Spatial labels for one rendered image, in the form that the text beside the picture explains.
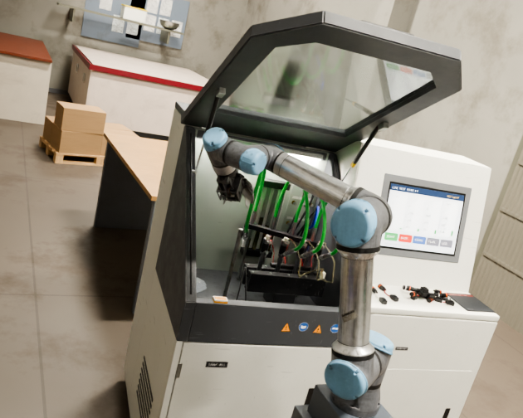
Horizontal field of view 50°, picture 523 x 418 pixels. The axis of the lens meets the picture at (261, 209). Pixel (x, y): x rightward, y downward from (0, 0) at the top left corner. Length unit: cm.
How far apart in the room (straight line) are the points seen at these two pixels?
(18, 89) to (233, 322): 669
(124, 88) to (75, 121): 200
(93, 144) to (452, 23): 421
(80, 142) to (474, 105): 428
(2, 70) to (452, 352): 698
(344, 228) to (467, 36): 512
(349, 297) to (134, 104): 729
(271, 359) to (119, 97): 669
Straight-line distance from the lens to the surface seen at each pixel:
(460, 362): 268
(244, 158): 160
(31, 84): 837
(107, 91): 847
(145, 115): 863
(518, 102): 576
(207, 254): 252
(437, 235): 264
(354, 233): 142
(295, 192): 252
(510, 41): 601
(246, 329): 209
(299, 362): 226
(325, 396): 178
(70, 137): 666
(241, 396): 227
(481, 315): 261
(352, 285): 148
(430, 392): 269
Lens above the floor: 186
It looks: 17 degrees down
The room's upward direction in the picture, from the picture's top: 14 degrees clockwise
